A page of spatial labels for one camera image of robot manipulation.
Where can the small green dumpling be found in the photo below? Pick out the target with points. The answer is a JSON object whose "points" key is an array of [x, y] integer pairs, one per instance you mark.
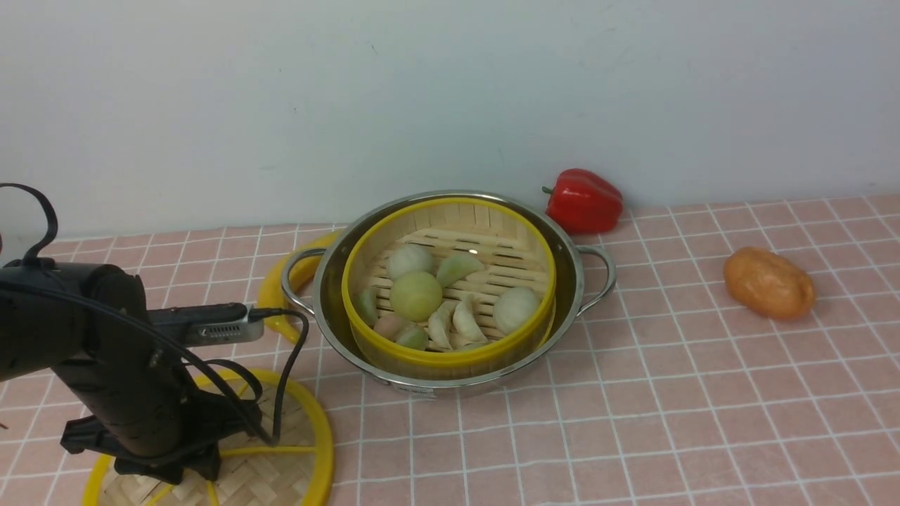
{"points": [[413, 337]]}

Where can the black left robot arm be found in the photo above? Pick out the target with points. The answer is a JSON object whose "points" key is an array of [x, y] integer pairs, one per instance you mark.
{"points": [[55, 313]]}

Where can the white round bun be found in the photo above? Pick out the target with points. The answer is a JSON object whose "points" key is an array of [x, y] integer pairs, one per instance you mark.
{"points": [[410, 258], [514, 308]]}

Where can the red bell pepper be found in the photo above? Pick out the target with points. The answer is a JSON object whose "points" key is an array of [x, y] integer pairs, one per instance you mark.
{"points": [[584, 203]]}

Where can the orange potato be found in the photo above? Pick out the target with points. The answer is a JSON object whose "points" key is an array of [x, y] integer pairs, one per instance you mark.
{"points": [[769, 284]]}

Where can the white round bun right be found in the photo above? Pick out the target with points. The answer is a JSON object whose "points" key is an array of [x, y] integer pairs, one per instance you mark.
{"points": [[514, 308]]}

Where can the green dumpling at rim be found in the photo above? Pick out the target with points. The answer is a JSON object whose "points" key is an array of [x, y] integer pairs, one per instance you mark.
{"points": [[366, 306]]}

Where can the white dumpling left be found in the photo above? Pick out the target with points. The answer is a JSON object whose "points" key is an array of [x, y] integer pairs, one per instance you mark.
{"points": [[439, 325]]}

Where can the pale green dumpling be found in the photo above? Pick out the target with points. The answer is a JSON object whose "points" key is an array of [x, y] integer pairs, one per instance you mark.
{"points": [[456, 267]]}

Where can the yellow bamboo steamer lid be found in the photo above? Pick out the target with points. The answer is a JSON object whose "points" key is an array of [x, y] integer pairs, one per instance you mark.
{"points": [[299, 471]]}

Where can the stainless steel pot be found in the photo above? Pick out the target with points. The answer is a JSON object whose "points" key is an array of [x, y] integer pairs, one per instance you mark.
{"points": [[585, 275]]}

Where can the white dumpling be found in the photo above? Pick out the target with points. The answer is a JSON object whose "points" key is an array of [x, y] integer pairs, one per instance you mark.
{"points": [[468, 331], [439, 325]]}

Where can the yellow-green round bun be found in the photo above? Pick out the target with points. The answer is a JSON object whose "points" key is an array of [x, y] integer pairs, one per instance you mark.
{"points": [[416, 295]]}

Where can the white dumpling right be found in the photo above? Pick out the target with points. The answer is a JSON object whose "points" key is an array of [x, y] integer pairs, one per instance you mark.
{"points": [[468, 331]]}

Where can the pink dumpling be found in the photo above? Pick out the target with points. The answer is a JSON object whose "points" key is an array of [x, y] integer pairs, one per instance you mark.
{"points": [[390, 326]]}

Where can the yellow bamboo steamer basket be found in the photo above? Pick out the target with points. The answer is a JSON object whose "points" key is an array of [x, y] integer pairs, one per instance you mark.
{"points": [[513, 251]]}

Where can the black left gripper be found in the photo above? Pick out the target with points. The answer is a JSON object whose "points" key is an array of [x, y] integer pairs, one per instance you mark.
{"points": [[154, 420]]}

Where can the pink checkered tablecloth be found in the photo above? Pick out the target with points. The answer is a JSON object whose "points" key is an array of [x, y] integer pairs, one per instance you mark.
{"points": [[666, 392]]}

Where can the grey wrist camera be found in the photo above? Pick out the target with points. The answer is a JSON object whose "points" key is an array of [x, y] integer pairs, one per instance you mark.
{"points": [[209, 325]]}

